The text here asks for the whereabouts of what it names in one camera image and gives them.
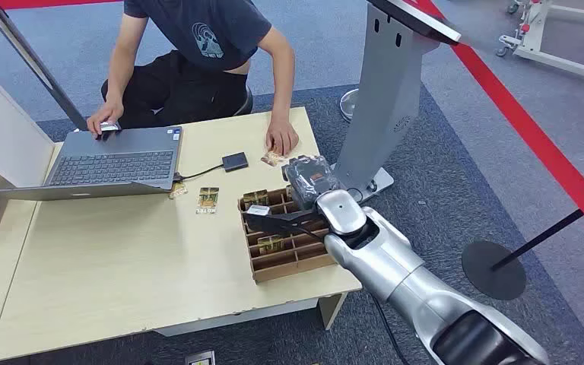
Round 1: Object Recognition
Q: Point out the black stanchion base disc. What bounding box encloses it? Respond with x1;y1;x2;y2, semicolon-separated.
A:
461;240;527;302

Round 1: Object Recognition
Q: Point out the grey kiosk stand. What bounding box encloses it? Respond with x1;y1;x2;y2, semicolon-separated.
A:
331;0;463;204

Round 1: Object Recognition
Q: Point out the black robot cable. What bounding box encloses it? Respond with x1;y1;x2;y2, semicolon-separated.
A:
290;225;326;244
370;294;400;365

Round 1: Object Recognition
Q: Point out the black stanchion pole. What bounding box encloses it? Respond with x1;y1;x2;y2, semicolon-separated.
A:
490;185;584;271

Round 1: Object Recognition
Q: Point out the black card reader cable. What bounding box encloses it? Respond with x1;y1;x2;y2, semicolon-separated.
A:
173;163;225;183

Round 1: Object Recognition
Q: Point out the floor socket plate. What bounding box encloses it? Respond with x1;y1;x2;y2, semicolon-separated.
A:
185;350;217;365

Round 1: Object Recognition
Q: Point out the white desk leg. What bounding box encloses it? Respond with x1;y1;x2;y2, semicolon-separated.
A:
317;292;348;332

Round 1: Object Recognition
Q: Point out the person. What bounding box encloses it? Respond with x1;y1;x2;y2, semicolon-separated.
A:
86;0;300;157

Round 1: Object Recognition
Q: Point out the white box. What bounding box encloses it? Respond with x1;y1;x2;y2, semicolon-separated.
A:
0;75;56;189

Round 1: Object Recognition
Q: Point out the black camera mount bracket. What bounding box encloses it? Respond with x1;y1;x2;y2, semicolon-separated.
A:
243;210;329;238

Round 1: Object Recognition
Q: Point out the dark grey carpet mat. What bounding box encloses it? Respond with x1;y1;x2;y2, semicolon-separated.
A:
35;83;584;365

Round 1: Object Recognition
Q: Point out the white wheeled frame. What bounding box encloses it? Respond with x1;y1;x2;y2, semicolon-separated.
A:
494;0;584;87

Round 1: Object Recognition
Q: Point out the black kiosk cable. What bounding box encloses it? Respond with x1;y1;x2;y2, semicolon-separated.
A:
346;187;376;204

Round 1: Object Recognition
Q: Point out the grey laptop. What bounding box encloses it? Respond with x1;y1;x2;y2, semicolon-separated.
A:
0;125;185;202

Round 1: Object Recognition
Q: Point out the person's left hand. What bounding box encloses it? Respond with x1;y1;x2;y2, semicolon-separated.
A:
265;116;300;157

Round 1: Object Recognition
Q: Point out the black slanted pole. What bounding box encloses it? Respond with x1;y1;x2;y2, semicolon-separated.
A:
0;0;90;132

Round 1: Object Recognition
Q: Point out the silver round disc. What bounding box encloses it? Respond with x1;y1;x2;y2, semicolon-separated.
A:
338;87;361;123

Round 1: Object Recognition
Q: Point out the person's right hand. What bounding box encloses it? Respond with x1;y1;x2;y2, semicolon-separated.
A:
86;100;125;139

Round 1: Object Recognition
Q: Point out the black stool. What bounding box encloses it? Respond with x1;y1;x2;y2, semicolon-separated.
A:
231;85;254;118

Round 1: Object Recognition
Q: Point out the robot right hand grey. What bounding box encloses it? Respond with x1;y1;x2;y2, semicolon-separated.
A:
281;154;344;211

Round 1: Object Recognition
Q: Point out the black card reader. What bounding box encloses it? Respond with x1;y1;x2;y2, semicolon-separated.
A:
221;151;249;173

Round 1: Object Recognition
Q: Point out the cardboard divider box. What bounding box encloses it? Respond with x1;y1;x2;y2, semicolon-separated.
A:
237;185;338;283

